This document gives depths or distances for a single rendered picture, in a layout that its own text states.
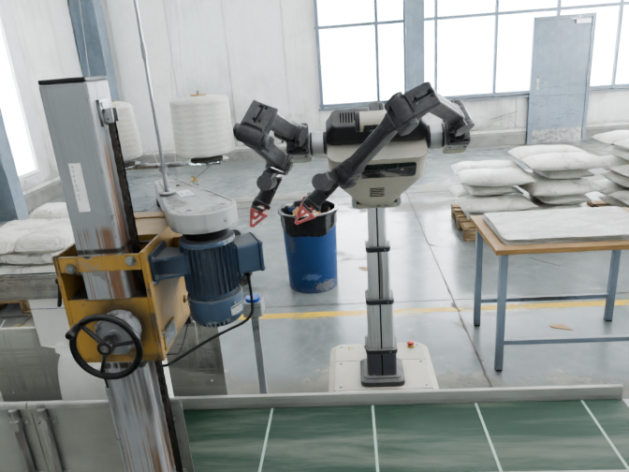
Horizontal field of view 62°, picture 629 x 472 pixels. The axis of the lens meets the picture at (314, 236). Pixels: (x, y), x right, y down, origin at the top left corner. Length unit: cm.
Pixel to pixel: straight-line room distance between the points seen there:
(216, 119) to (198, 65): 853
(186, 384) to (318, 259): 186
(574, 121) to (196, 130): 936
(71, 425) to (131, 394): 52
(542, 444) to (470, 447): 26
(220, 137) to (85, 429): 113
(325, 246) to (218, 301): 264
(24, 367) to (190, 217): 157
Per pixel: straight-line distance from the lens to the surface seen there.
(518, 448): 217
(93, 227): 140
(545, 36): 1015
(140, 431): 166
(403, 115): 157
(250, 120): 155
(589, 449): 224
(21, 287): 213
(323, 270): 409
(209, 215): 134
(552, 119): 1032
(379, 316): 247
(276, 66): 972
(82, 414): 203
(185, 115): 146
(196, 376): 246
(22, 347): 270
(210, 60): 993
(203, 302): 145
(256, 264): 145
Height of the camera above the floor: 177
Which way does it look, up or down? 19 degrees down
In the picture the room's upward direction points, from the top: 4 degrees counter-clockwise
